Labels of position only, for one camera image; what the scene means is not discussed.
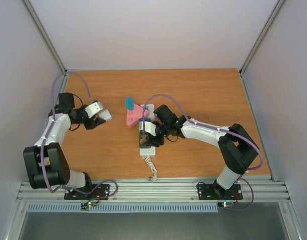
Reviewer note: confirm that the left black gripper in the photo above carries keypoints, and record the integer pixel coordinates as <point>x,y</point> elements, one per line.
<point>93,123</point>

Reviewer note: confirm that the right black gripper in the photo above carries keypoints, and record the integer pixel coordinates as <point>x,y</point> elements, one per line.
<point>157,142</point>

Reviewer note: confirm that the white cube plug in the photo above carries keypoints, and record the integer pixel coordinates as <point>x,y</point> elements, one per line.
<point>105,115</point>

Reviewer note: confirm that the white power strip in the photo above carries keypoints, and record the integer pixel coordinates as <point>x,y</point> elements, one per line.
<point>149,152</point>

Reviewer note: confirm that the teal oval plug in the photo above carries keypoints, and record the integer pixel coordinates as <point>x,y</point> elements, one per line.
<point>129,103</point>

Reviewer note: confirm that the dark green patterned plug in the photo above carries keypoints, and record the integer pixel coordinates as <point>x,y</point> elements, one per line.
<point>145,141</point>

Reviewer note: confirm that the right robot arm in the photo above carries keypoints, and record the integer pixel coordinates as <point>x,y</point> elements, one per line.
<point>236,146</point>

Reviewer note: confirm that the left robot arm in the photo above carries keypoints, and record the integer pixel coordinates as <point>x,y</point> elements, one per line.
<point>45,162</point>

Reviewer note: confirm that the pink triangular socket adapter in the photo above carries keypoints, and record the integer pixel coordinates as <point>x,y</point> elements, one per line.
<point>134,116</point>

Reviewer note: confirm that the blue cube adapter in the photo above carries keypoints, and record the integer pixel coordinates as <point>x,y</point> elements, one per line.
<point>147,119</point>

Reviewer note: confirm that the left small circuit board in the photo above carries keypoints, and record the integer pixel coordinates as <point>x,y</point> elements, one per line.
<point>88,206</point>

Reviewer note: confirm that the small circuit board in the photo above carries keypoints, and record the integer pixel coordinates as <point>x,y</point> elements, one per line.
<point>226,205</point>
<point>88,206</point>

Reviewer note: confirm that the right small circuit board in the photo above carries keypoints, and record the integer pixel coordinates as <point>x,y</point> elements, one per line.
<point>226,205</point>

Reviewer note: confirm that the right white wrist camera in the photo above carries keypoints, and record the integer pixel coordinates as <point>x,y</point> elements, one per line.
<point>147,127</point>

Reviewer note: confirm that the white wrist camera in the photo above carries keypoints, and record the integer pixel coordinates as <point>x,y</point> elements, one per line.
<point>94,109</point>
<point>147,127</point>

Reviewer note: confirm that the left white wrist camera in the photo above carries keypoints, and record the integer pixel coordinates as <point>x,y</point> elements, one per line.
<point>94,109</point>

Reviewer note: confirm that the aluminium front rail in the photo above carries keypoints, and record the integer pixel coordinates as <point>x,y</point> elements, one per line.
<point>169,190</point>

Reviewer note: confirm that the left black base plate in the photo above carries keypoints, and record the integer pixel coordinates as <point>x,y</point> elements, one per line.
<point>102,192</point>

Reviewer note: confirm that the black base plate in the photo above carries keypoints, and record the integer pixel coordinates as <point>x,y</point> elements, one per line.
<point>102,192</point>
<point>208,192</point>

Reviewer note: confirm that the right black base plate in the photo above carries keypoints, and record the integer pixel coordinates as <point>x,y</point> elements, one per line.
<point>208,192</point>

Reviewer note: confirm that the blue slotted cable duct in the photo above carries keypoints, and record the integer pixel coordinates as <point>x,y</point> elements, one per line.
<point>124,208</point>

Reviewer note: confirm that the left aluminium frame post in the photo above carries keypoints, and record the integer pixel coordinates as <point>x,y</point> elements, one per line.
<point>42,31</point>

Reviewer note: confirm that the aluminium frame post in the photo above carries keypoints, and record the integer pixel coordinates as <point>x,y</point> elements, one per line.
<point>263,34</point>
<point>42,31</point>

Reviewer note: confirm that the right aluminium frame post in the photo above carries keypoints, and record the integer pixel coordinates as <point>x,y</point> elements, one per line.
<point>263,34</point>

